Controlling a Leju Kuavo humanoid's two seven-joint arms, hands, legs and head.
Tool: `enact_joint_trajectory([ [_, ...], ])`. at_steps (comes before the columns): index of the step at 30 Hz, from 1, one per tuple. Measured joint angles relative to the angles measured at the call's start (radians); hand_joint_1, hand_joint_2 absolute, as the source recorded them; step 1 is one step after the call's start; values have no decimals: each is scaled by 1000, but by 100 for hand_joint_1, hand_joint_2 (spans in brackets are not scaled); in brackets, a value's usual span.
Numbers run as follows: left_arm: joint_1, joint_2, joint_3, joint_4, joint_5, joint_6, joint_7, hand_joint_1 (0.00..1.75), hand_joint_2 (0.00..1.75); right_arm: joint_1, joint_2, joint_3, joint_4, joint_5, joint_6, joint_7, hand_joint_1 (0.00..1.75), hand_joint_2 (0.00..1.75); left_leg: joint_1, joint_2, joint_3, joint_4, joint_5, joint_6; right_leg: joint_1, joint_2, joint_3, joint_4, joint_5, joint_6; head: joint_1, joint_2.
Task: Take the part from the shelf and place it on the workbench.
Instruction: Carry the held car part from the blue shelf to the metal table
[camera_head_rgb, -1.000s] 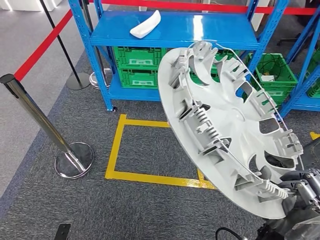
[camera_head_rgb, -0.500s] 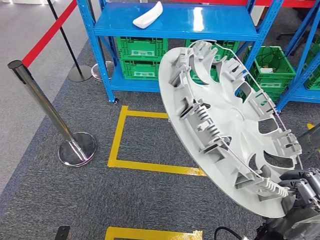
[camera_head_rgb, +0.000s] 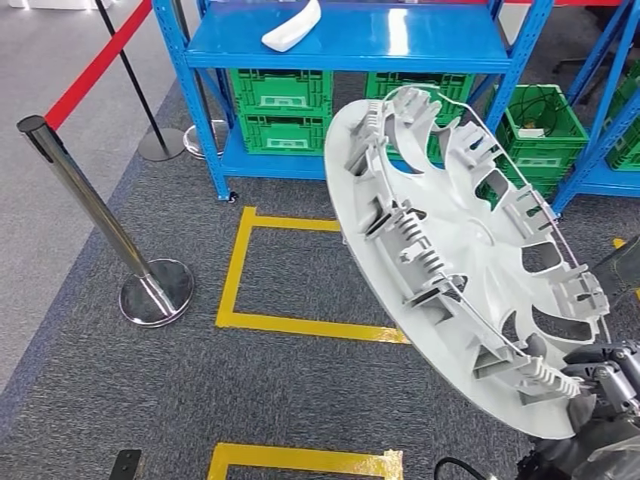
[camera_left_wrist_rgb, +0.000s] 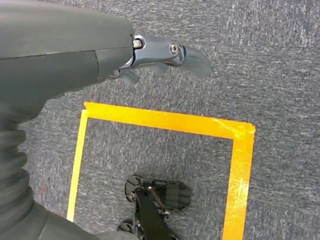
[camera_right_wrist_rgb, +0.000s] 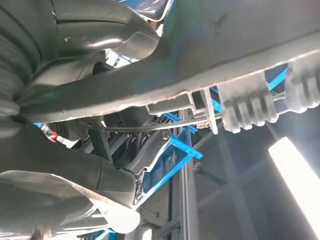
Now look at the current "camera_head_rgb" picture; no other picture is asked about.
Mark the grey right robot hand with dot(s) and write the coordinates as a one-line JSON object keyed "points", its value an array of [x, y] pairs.
{"points": [[600, 424]]}

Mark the grey plastic wheel hubcap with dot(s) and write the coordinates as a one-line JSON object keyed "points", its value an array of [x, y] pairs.
{"points": [[465, 252]]}

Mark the white curved plastic part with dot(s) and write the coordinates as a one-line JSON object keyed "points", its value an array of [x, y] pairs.
{"points": [[290, 32]]}

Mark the small white flat item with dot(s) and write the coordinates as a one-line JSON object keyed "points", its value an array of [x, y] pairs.
{"points": [[530, 132]]}

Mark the red barrier belt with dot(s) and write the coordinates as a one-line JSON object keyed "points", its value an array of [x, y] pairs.
{"points": [[100, 56]]}

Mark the black stanchion post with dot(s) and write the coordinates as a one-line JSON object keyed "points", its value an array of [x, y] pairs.
{"points": [[162, 144]]}

